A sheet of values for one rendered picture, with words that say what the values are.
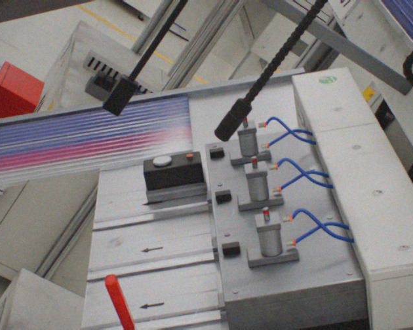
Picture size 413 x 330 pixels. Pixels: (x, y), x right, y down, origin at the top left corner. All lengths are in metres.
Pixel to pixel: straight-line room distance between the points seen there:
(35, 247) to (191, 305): 1.59
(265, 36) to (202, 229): 1.21
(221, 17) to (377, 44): 1.02
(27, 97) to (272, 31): 0.70
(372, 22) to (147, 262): 0.46
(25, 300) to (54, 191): 0.88
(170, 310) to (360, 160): 0.27
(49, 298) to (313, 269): 0.81
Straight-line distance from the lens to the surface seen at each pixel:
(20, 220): 2.44
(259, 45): 2.21
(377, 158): 0.98
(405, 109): 1.00
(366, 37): 1.20
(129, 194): 1.16
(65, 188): 2.38
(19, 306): 1.52
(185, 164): 1.10
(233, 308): 0.83
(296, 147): 1.07
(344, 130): 1.05
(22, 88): 1.82
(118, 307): 0.81
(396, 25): 1.06
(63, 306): 1.58
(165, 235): 1.05
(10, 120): 1.45
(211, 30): 2.14
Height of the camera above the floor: 1.50
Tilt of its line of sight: 21 degrees down
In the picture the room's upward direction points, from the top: 37 degrees clockwise
